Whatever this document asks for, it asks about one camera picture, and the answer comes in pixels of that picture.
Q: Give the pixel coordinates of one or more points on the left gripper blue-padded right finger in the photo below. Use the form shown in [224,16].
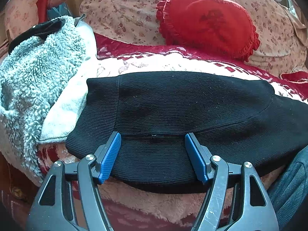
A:
[199,156]

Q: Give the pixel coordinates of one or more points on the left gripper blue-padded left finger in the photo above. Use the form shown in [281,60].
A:
[106,155]

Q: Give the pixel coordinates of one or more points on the red and white floral blanket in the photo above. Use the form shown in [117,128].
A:
[69,199]

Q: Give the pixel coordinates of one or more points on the blue jeans leg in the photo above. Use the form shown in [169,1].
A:
[290,189]

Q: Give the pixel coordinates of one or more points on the light teal fleece garment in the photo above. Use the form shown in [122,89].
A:
[33,77]

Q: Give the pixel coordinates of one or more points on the red heart-shaped cushion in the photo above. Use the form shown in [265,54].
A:
[220,27]

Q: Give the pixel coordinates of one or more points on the black garment collar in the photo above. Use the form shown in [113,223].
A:
[42,30]

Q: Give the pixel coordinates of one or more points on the floral beige quilt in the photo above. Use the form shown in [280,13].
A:
[262,33]

